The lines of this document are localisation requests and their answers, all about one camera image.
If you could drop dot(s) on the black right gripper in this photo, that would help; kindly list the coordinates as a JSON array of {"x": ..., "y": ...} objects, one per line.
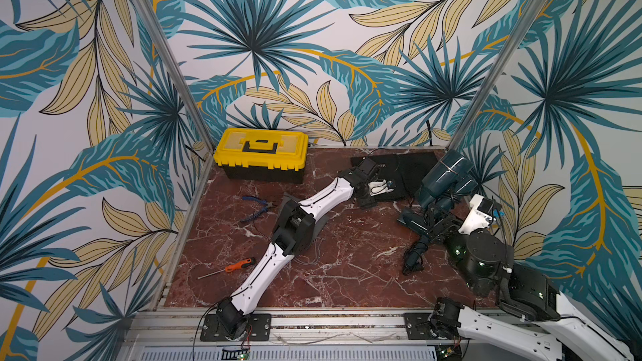
[{"x": 424, "y": 231}]

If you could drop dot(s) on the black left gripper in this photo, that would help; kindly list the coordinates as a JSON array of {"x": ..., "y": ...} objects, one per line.
[{"x": 369, "y": 202}]

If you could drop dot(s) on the black hair dryer bag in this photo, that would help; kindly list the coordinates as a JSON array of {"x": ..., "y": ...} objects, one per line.
[{"x": 405, "y": 171}]

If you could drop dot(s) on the dark green hair dryer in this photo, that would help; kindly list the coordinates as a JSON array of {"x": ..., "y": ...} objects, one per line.
[
  {"x": 442, "y": 188},
  {"x": 414, "y": 222}
]

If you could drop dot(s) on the grey fabric drawstring pouch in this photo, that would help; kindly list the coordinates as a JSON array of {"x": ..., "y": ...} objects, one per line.
[{"x": 319, "y": 225}]

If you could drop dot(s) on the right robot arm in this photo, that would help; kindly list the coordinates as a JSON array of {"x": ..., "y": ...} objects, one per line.
[{"x": 554, "y": 328}]

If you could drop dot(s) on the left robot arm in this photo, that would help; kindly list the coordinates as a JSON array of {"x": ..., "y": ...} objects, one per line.
[{"x": 297, "y": 225}]

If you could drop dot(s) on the yellow and black toolbox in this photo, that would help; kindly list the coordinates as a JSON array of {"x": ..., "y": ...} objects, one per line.
[{"x": 263, "y": 155}]

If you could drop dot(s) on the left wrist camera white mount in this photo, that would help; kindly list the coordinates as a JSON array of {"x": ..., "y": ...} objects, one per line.
[{"x": 381, "y": 187}]

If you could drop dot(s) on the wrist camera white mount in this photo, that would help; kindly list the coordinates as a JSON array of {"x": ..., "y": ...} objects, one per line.
[
  {"x": 381, "y": 187},
  {"x": 483, "y": 212}
]

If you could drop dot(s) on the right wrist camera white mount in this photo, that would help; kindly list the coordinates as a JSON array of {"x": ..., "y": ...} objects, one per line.
[{"x": 483, "y": 212}]

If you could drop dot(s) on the orange handled screwdriver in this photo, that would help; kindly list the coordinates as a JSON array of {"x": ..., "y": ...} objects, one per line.
[{"x": 243, "y": 264}]

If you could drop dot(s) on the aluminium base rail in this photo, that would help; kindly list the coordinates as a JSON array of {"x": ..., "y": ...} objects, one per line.
[{"x": 319, "y": 334}]

